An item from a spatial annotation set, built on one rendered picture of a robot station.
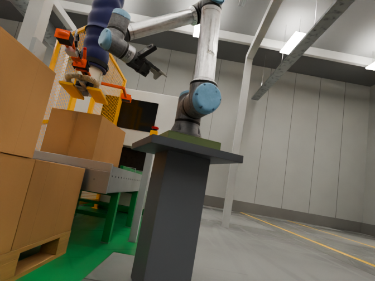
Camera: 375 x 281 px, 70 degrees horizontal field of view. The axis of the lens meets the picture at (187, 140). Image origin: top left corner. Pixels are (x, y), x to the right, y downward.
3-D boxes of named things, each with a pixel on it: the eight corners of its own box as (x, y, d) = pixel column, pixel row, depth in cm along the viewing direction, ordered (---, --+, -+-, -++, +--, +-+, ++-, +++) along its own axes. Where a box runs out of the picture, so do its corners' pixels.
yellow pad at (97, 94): (95, 102, 220) (96, 96, 221) (107, 105, 221) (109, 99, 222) (86, 88, 187) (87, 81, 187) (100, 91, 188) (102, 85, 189)
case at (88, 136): (76, 166, 253) (86, 126, 260) (116, 174, 249) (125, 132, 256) (37, 159, 194) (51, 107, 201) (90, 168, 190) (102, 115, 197)
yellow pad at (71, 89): (71, 97, 218) (73, 91, 219) (84, 100, 219) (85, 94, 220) (58, 82, 184) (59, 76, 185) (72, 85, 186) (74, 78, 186)
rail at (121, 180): (147, 189, 413) (150, 177, 416) (151, 190, 413) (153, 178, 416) (100, 192, 185) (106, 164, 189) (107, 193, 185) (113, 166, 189)
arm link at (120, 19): (111, 15, 138) (104, 36, 135) (114, 2, 127) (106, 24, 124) (129, 23, 141) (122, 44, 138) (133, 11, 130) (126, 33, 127)
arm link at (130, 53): (125, 40, 136) (131, 45, 129) (133, 46, 139) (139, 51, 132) (116, 56, 138) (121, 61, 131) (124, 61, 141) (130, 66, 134)
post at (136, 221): (129, 240, 237) (151, 131, 254) (136, 241, 236) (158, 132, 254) (127, 241, 230) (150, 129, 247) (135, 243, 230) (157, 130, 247)
